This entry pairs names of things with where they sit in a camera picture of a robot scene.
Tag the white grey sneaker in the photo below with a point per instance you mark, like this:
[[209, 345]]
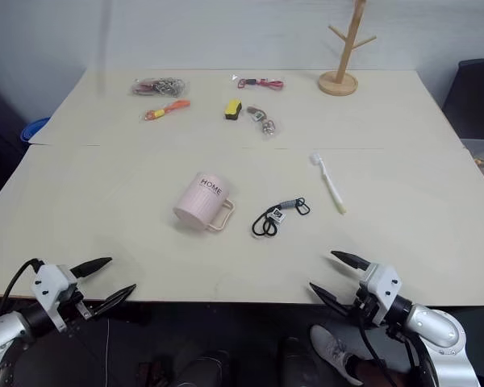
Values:
[[336, 354]]

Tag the wooden mug tree stand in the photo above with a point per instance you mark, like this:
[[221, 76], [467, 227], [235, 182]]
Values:
[[344, 60]]

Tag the black chair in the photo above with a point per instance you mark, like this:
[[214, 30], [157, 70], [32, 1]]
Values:
[[474, 98]]

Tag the white toothbrush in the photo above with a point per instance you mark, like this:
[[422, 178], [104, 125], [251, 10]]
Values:
[[327, 180]]

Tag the pink cup with HOME print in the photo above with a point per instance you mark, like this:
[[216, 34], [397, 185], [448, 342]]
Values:
[[203, 201]]

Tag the blue round basin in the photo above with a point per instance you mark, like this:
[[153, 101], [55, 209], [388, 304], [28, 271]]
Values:
[[31, 130]]

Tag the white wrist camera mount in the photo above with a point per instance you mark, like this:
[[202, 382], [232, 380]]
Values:
[[382, 284], [51, 284]]

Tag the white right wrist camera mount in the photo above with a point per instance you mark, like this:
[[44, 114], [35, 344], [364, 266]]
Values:
[[382, 284]]

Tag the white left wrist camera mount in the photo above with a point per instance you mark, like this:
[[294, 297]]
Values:
[[51, 284]]

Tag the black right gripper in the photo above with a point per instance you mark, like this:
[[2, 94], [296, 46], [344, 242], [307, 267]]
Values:
[[365, 302]]

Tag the yellow black sponge eraser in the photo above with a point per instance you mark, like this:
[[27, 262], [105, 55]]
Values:
[[232, 109]]

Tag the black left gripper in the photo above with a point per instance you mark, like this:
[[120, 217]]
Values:
[[77, 303]]

